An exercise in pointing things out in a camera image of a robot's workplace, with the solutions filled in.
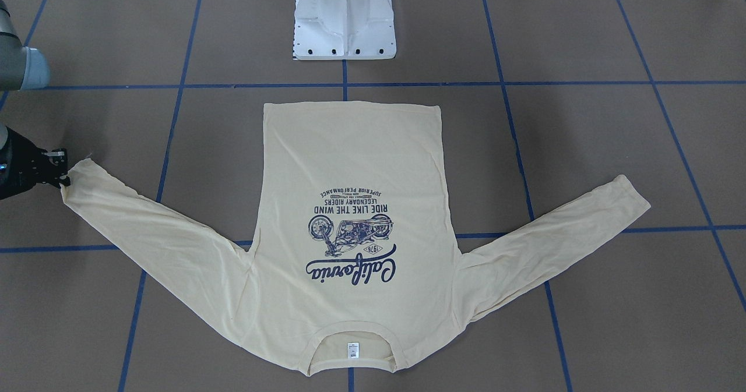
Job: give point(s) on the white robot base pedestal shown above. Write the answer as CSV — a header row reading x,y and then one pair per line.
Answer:
x,y
361,30

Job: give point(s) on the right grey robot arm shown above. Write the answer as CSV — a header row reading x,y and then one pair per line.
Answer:
x,y
22,67

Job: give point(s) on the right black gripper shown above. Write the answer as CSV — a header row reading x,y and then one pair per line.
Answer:
x,y
21,168

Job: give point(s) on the cream long-sleeve graphic shirt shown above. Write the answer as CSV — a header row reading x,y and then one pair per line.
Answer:
x,y
354,262

